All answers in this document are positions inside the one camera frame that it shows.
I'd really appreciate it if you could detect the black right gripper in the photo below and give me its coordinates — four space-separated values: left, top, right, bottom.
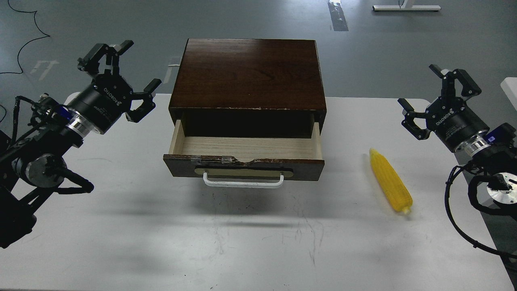
397 64 490 153

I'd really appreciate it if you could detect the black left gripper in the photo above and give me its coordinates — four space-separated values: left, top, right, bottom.
67 40 162 134

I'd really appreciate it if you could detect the yellow corn cob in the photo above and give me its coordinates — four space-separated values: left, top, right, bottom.
369 148 412 215

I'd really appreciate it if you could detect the wooden drawer with white handle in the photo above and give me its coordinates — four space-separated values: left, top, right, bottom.
163 121 325 189

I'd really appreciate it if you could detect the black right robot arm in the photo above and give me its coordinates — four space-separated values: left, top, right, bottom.
398 64 517 263

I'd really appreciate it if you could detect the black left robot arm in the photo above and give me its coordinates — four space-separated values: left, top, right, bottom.
0 40 161 249

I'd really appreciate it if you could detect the dark wooden drawer cabinet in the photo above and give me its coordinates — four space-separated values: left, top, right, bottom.
168 38 327 127

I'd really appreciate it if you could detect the white table leg base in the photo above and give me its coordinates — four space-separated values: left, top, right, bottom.
372 0 441 12

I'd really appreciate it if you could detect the grey floor tape strip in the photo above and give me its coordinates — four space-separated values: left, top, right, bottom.
327 0 349 32

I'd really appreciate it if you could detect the black cable on floor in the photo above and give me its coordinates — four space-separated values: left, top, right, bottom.
0 0 51 123

